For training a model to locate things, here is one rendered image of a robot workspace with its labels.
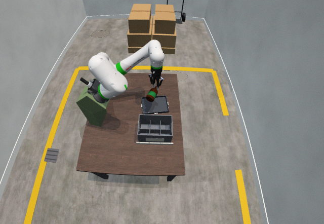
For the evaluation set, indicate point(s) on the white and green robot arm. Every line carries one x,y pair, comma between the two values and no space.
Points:
110,77

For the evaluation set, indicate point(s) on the orange bottle with green base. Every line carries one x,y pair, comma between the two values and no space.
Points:
152,94

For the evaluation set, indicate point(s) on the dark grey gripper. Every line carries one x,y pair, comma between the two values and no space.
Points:
157,77

